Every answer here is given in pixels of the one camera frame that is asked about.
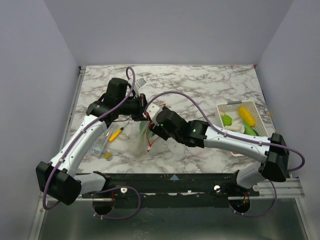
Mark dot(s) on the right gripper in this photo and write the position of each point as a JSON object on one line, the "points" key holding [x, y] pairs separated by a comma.
{"points": [[157, 130]]}

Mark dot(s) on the toy green vegetable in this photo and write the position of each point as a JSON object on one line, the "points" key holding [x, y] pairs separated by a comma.
{"points": [[248, 130]]}

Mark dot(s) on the toy white garlic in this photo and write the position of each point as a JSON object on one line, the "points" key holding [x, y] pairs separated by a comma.
{"points": [[237, 126]]}

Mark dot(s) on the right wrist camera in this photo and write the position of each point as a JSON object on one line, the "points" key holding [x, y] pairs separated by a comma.
{"points": [[151, 113]]}

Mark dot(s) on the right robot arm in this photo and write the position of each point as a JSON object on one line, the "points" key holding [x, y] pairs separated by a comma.
{"points": [[270, 154]]}

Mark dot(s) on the black mounting rail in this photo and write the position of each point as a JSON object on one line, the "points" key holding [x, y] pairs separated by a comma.
{"points": [[159, 190]]}

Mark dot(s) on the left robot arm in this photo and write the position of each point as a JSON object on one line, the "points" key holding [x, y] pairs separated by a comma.
{"points": [[58, 178]]}

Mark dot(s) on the toy corn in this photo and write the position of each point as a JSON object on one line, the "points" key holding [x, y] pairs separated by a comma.
{"points": [[246, 116]]}

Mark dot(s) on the clear zip top bag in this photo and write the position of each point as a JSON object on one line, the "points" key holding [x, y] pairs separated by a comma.
{"points": [[151, 139]]}

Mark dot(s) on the white plastic basket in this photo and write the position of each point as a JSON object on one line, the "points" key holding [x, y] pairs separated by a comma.
{"points": [[226, 112]]}

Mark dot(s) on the clear screw box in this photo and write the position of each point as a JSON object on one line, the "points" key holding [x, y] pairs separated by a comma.
{"points": [[99, 147]]}

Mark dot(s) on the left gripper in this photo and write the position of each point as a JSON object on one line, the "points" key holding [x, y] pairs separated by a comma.
{"points": [[142, 102]]}

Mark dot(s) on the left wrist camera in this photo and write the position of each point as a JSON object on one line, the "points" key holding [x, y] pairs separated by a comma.
{"points": [[138, 86]]}

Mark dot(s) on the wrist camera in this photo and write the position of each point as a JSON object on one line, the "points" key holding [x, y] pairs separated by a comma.
{"points": [[151, 113], [138, 86]]}

